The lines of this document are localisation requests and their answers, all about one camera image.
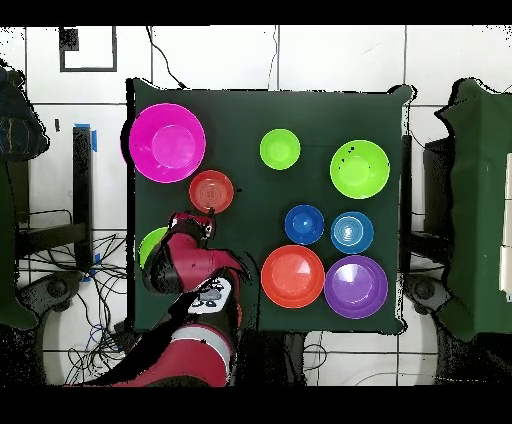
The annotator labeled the large green bowl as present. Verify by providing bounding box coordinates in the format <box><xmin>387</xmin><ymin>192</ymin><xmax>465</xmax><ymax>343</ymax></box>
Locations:
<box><xmin>329</xmin><ymin>139</ymin><xmax>391</xmax><ymax>200</ymax></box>
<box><xmin>138</xmin><ymin>226</ymin><xmax>170</xmax><ymax>269</ymax></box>

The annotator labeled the small green bowl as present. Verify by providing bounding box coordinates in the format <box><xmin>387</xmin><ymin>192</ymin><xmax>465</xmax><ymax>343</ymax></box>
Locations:
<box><xmin>259</xmin><ymin>128</ymin><xmax>302</xmax><ymax>171</ymax></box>

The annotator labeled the small dark blue bowl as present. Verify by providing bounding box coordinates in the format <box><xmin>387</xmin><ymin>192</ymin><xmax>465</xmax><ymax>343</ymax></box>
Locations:
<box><xmin>284</xmin><ymin>204</ymin><xmax>326</xmax><ymax>246</ymax></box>

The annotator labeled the large orange bowl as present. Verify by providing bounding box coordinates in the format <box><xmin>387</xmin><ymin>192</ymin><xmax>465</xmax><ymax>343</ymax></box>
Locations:
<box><xmin>260</xmin><ymin>244</ymin><xmax>326</xmax><ymax>310</ymax></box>

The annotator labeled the purple bowl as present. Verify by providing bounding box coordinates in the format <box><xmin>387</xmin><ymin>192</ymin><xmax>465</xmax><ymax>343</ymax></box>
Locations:
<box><xmin>323</xmin><ymin>254</ymin><xmax>389</xmax><ymax>320</ymax></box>

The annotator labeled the large pink bowl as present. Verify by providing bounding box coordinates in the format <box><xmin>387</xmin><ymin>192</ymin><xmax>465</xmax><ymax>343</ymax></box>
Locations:
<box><xmin>127</xmin><ymin>102</ymin><xmax>207</xmax><ymax>184</ymax></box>

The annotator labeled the blue tape strip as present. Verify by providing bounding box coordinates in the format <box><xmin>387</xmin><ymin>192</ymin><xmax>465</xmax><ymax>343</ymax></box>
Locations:
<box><xmin>74</xmin><ymin>122</ymin><xmax>98</xmax><ymax>153</ymax></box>

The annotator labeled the black floor box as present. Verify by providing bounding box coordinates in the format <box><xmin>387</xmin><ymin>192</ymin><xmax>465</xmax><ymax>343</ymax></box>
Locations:
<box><xmin>113</xmin><ymin>321</ymin><xmax>137</xmax><ymax>351</ymax></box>

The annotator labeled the dark green table cloth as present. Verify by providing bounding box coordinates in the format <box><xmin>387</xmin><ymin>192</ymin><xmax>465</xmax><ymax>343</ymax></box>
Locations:
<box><xmin>126</xmin><ymin>77</ymin><xmax>413</xmax><ymax>335</ymax></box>

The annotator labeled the black office chair base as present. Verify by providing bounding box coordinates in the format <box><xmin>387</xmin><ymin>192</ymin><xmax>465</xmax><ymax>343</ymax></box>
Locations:
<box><xmin>17</xmin><ymin>271</ymin><xmax>85</xmax><ymax>321</ymax></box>
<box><xmin>403</xmin><ymin>273</ymin><xmax>453</xmax><ymax>317</ymax></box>

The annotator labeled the green cloth side table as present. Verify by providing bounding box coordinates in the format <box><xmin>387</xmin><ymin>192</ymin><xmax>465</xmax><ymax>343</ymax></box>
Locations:
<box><xmin>435</xmin><ymin>77</ymin><xmax>512</xmax><ymax>341</ymax></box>
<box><xmin>0</xmin><ymin>159</ymin><xmax>39</xmax><ymax>331</ymax></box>

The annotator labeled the light blue translucent bowl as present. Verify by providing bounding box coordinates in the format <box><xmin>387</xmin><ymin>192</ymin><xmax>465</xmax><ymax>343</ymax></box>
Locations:
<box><xmin>330</xmin><ymin>211</ymin><xmax>375</xmax><ymax>256</ymax></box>

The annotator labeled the person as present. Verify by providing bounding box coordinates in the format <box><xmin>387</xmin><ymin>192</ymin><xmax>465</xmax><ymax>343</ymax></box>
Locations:
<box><xmin>0</xmin><ymin>67</ymin><xmax>51</xmax><ymax>163</ymax></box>

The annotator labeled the tangle of floor cables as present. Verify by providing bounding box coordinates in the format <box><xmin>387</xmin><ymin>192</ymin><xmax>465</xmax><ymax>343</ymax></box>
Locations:
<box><xmin>19</xmin><ymin>207</ymin><xmax>137</xmax><ymax>381</ymax></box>

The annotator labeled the black floor cable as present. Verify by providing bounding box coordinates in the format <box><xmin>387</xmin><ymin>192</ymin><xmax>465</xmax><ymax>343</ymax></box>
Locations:
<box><xmin>144</xmin><ymin>26</ymin><xmax>189</xmax><ymax>90</ymax></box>

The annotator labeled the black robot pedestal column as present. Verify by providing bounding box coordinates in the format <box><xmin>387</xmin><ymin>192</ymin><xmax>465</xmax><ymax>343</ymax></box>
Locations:
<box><xmin>239</xmin><ymin>331</ymin><xmax>309</xmax><ymax>387</ymax></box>

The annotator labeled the black floor frame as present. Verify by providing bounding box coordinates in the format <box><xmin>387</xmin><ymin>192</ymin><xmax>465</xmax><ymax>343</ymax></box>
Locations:
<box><xmin>58</xmin><ymin>26</ymin><xmax>118</xmax><ymax>73</ymax></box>

